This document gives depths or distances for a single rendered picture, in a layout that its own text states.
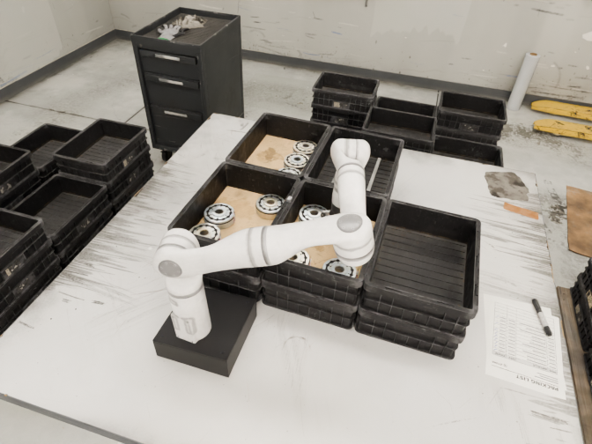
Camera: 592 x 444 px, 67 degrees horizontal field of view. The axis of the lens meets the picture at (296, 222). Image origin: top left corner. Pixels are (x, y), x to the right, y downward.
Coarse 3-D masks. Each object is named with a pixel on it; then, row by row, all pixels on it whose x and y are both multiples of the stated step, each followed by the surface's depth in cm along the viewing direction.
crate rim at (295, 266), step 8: (312, 184) 154; (320, 184) 153; (328, 184) 153; (296, 192) 149; (384, 200) 148; (288, 208) 142; (384, 208) 144; (280, 224) 137; (376, 224) 138; (376, 232) 136; (280, 264) 126; (288, 264) 125; (296, 264) 124; (304, 264) 124; (304, 272) 125; (312, 272) 124; (320, 272) 123; (328, 272) 122; (336, 272) 123; (360, 272) 123; (336, 280) 122; (344, 280) 121; (352, 280) 121; (360, 280) 121
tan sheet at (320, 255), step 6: (294, 222) 153; (372, 222) 154; (318, 246) 144; (324, 246) 144; (330, 246) 145; (312, 252) 142; (318, 252) 142; (324, 252) 142; (330, 252) 142; (312, 258) 140; (318, 258) 140; (324, 258) 140; (330, 258) 140; (312, 264) 138; (318, 264) 138
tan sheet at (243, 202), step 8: (224, 192) 163; (232, 192) 164; (240, 192) 164; (248, 192) 164; (216, 200) 160; (224, 200) 160; (232, 200) 160; (240, 200) 160; (248, 200) 161; (240, 208) 157; (248, 208) 157; (240, 216) 154; (248, 216) 154; (256, 216) 154; (240, 224) 151; (248, 224) 151; (256, 224) 151; (264, 224) 151; (224, 232) 148; (232, 232) 148
